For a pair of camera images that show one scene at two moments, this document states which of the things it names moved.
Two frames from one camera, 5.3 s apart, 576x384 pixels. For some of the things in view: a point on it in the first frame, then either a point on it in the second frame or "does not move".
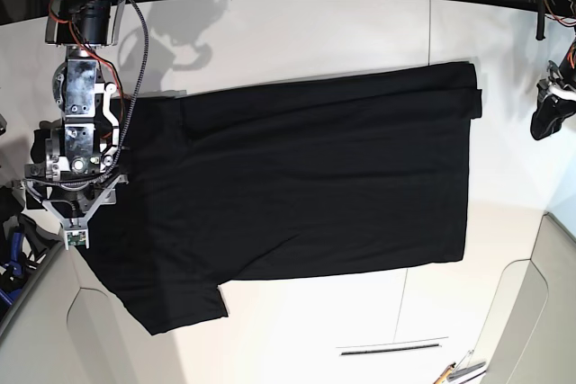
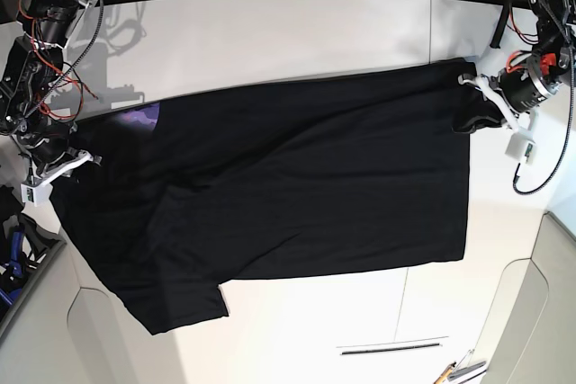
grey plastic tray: (530, 334) does not move
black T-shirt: (295, 176) does not move
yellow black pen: (445, 373) does not move
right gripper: (552, 110) → (515, 92)
